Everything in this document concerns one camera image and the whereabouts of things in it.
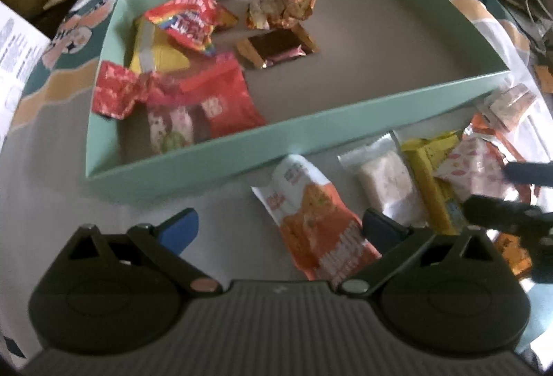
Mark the printed instruction sheet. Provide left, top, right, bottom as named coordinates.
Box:
left=0, top=2, right=51, bottom=143

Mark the mint green cardboard box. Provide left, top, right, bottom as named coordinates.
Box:
left=85, top=0, right=512, bottom=204

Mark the plain red snack packet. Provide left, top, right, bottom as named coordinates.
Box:
left=181, top=56, right=268, bottom=139

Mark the yellow snack packet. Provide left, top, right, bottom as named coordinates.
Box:
left=130, top=19, right=193, bottom=74

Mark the red rainbow-striped packet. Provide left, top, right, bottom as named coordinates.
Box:
left=144, top=0, right=238, bottom=55

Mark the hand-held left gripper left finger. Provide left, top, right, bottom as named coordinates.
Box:
left=65, top=207, right=222, bottom=296

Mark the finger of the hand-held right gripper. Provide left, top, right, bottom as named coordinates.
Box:
left=505, top=161, right=553, bottom=187
left=464, top=195, right=553, bottom=238

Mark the large orange and white packet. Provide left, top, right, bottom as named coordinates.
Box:
left=251, top=153, right=383, bottom=282

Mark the white flower-print snack packet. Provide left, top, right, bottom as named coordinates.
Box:
left=434, top=134, right=515, bottom=204

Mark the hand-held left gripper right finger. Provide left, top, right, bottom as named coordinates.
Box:
left=340, top=208, right=505, bottom=296

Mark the brown snack packet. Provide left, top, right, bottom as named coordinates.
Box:
left=237, top=24, right=320, bottom=70

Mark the clear pink snack packet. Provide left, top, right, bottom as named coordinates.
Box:
left=144, top=76, right=199, bottom=154

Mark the red foil packet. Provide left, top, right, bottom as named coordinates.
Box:
left=92, top=60, right=150, bottom=122

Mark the clear packet with white nougat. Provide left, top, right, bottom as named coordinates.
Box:
left=338, top=133, right=428, bottom=227

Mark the long yellow bar packet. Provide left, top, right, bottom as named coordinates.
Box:
left=400, top=130, right=469, bottom=235

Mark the white cable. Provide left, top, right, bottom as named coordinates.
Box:
left=525, top=0, right=553, bottom=53

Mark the clear packet with orange snack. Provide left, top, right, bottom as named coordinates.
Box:
left=475, top=83, right=537, bottom=132

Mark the orange packet with white stripe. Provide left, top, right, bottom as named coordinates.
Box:
left=462, top=113, right=534, bottom=279

